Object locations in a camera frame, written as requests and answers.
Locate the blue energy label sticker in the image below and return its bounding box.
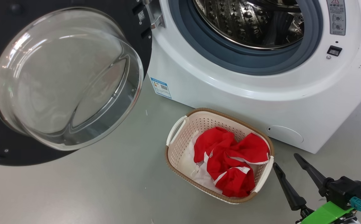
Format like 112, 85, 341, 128
150, 77, 172, 99

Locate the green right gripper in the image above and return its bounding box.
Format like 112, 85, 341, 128
273, 153, 354, 224

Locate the black glass washing machine door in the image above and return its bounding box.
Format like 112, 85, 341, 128
0, 0, 166, 166

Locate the cream perforated laundry basket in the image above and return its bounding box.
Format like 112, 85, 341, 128
165, 108, 275, 205

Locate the grey warning label sticker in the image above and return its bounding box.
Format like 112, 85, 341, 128
326, 0, 346, 36

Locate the white front-load washing machine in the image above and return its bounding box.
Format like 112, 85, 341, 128
146, 0, 361, 154

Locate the red and white garment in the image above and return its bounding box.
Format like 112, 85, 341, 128
180, 126, 270, 198

